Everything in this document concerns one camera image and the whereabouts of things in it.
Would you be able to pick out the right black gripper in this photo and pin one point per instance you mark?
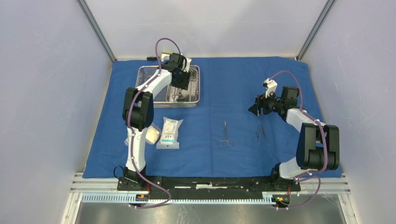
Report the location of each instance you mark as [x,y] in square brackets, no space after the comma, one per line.
[261,101]

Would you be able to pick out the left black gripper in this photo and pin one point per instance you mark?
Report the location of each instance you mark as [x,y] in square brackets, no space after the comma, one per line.
[184,85]

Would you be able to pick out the steel toothed tissue forceps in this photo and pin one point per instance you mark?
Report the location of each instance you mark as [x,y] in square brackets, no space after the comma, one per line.
[263,131]

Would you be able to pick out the steel hemostat forceps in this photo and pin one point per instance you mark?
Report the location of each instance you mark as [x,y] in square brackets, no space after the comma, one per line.
[225,140]

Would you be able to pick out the blue surgical wrap cloth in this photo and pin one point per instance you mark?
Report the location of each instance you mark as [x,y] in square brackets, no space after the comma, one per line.
[228,88]

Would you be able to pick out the beige gauze packet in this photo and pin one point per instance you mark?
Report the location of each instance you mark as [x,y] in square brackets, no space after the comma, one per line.
[153,134]

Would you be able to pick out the white sterile packet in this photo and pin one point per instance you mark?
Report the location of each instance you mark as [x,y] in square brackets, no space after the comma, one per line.
[169,134]

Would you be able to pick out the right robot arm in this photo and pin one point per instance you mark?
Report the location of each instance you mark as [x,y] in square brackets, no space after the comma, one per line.
[318,143]

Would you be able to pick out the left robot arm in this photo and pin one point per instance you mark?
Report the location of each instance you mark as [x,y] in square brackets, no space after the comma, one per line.
[138,110]

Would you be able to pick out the steel surgical instruments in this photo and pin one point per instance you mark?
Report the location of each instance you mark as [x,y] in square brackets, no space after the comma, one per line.
[181,95]

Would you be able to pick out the white and yellow block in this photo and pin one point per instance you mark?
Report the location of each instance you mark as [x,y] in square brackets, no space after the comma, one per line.
[165,56]

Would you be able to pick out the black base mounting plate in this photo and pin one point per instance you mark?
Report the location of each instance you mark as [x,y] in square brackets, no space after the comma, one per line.
[223,187]

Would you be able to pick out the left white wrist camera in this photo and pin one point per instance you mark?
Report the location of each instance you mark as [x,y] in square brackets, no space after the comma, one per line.
[187,64]

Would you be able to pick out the slotted cable duct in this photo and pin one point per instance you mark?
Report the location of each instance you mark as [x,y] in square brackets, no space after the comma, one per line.
[133,198]

